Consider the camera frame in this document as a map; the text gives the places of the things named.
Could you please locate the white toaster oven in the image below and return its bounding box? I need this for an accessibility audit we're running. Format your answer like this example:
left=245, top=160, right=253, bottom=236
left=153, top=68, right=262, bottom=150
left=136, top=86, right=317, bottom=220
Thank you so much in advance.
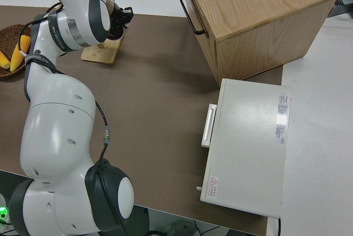
left=200, top=78, right=292, bottom=218

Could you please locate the black metal cabinet handle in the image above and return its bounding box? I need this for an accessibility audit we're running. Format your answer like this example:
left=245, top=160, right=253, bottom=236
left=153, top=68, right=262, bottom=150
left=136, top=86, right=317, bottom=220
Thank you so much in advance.
left=179, top=0, right=206, bottom=35

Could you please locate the bamboo mug tree stand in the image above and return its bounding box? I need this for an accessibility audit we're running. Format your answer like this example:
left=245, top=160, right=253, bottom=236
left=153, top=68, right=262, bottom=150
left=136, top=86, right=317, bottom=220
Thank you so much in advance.
left=81, top=36, right=124, bottom=66

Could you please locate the brown table mat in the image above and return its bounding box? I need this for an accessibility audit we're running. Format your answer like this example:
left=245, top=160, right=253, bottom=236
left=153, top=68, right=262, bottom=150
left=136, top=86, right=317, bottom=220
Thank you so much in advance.
left=0, top=4, right=285, bottom=236

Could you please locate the brown wicker basket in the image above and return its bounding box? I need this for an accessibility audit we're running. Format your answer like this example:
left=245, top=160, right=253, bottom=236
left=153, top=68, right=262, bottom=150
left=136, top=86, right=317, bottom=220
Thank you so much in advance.
left=0, top=24, right=33, bottom=78

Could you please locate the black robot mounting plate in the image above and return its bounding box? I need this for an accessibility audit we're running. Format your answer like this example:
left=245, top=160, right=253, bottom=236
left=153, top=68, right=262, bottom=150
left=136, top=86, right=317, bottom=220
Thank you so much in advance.
left=132, top=204, right=151, bottom=236

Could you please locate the light wooden cabinet box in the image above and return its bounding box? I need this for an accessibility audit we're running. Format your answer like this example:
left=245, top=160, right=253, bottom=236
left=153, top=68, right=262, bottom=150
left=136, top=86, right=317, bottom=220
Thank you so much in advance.
left=179, top=0, right=339, bottom=82

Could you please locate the black velcro strap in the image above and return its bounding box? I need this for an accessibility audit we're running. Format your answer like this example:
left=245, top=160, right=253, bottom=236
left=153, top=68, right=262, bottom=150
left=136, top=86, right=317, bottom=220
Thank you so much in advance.
left=24, top=52, right=57, bottom=74
left=47, top=9, right=68, bottom=55

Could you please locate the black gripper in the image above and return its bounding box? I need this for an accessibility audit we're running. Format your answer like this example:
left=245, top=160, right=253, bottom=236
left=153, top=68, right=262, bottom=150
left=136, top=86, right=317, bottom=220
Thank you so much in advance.
left=110, top=4, right=135, bottom=31

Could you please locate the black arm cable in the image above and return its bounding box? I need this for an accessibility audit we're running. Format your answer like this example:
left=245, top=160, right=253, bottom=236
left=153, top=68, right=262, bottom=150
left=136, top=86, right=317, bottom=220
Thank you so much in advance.
left=18, top=3, right=127, bottom=236

